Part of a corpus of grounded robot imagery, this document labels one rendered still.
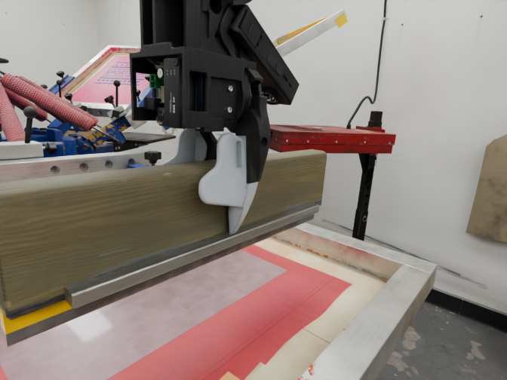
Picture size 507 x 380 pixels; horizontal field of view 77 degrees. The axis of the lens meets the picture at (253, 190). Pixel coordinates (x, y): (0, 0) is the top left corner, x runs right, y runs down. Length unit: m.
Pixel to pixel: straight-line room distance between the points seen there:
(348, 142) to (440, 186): 0.95
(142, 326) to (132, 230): 0.18
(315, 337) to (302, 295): 0.08
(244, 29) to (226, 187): 0.13
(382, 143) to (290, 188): 1.23
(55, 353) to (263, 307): 0.22
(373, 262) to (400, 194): 1.82
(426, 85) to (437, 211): 0.77
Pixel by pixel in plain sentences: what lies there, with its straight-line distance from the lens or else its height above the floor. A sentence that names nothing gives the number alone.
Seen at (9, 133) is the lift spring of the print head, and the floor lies 1.08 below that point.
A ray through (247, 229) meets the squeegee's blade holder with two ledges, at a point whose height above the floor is 1.08.
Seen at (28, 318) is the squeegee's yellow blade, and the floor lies 1.06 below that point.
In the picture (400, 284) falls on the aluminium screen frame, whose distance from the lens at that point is 0.46.
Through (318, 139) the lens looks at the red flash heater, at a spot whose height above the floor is 1.08.
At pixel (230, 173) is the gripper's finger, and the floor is 1.14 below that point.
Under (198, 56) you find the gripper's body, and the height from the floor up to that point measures 1.23.
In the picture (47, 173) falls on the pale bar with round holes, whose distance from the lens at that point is 0.94.
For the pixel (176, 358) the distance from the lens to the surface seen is 0.36.
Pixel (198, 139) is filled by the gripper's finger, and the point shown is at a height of 1.16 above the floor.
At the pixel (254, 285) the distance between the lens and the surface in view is 0.47.
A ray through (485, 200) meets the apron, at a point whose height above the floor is 0.76.
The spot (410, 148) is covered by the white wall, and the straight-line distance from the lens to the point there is 2.29.
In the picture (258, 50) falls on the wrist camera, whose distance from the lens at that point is 0.30.
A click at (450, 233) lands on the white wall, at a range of 2.33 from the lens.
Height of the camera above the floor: 1.20
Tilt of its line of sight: 15 degrees down
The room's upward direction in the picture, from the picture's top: 3 degrees clockwise
